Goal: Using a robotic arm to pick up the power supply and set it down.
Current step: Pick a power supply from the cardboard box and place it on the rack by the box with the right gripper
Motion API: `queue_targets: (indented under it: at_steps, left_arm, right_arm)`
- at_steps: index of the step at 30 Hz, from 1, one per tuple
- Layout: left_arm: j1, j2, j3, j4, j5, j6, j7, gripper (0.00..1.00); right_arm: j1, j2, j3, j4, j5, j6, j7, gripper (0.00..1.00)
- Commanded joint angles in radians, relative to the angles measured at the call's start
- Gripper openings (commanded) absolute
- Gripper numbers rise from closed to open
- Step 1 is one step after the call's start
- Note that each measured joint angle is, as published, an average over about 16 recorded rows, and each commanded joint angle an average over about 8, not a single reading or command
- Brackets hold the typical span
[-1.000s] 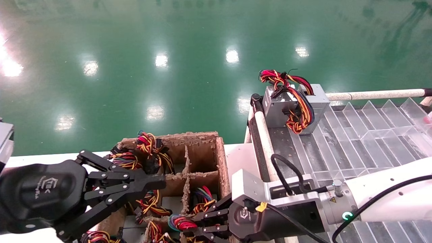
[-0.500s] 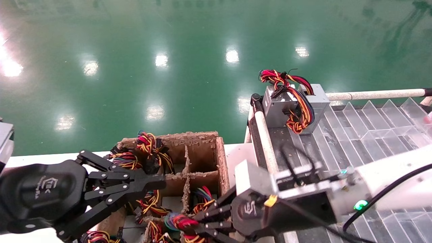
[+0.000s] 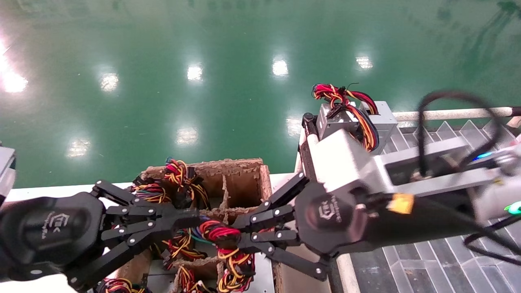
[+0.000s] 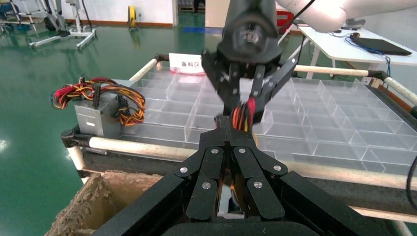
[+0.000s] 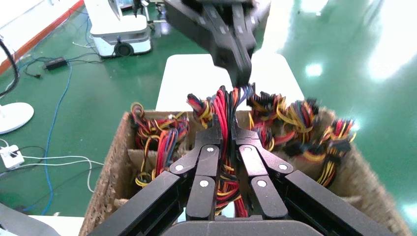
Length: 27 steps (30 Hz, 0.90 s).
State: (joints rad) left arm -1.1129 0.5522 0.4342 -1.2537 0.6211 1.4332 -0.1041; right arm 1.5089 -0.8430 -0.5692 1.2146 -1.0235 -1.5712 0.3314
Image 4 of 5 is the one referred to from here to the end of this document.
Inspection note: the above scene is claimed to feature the brown cardboard divider box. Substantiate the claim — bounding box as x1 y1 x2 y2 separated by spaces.
45 171 164 236

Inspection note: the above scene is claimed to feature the white office table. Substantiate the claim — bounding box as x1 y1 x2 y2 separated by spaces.
298 26 417 81

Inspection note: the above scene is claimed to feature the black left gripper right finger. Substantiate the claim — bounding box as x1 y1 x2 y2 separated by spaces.
228 116 288 219

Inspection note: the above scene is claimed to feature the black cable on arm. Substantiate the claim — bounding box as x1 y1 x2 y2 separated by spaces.
278 0 317 33

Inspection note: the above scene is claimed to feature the grey device on table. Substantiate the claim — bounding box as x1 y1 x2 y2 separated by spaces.
345 18 366 30

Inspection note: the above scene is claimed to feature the black hanging cable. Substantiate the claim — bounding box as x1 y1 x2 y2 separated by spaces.
405 155 417 211

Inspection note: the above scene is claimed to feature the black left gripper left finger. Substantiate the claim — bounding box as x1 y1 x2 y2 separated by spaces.
174 116 230 221

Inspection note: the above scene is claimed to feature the white metal stand frame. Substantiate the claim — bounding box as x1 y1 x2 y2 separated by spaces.
29 0 97 50

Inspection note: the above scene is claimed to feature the clear plastic divider tray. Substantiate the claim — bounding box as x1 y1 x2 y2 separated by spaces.
122 66 417 177

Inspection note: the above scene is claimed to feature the dark rack deck board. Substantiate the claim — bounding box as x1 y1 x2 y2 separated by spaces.
81 151 417 216

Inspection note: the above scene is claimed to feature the black laptop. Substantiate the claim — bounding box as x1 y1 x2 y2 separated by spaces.
351 36 413 56

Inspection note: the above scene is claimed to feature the blue cable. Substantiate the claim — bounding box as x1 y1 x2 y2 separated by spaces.
345 36 391 77

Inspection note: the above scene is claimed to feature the red box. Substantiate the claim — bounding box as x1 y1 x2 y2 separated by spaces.
276 9 296 35

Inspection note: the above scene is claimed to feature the white sign with red edge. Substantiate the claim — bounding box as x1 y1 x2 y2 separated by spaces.
169 53 207 77

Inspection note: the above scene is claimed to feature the yellow hose reel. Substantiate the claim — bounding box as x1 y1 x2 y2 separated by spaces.
127 4 137 30

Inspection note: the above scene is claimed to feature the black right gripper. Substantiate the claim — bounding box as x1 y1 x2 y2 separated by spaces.
201 0 298 124

